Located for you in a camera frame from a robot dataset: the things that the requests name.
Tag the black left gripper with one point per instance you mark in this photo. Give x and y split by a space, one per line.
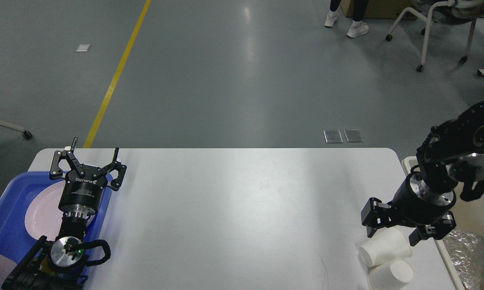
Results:
83 191

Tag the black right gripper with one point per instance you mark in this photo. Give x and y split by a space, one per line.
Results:
414 204

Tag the white paper cup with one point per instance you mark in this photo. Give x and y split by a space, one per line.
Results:
392 275
384 246

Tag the pink plate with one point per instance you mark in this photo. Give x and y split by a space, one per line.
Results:
43 216

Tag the foil sheet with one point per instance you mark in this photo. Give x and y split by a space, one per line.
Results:
466 251

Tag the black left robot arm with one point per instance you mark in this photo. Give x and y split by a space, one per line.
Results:
59 264

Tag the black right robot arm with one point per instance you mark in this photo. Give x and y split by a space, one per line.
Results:
452 153

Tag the blue plastic tray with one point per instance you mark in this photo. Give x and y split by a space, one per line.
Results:
15 242

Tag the white chair background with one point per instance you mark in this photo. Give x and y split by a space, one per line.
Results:
446 12

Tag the cardboard box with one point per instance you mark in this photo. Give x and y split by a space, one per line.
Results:
377 9

